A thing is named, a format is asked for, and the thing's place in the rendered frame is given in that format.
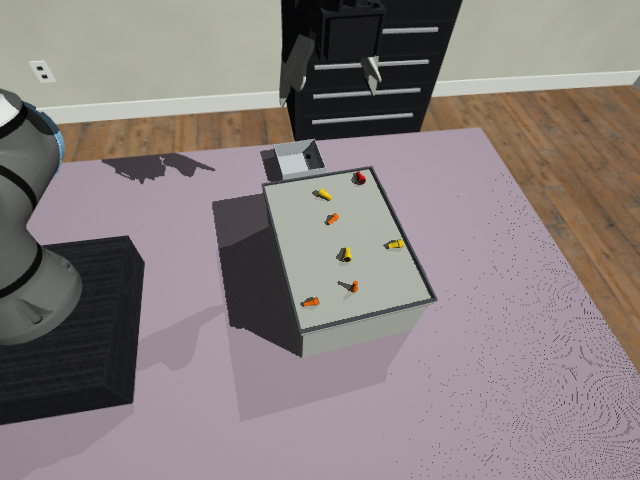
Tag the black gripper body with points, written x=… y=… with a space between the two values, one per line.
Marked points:
x=351 y=29

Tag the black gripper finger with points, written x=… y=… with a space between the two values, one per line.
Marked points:
x=372 y=75
x=296 y=52

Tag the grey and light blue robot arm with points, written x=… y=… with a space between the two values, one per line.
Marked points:
x=37 y=293

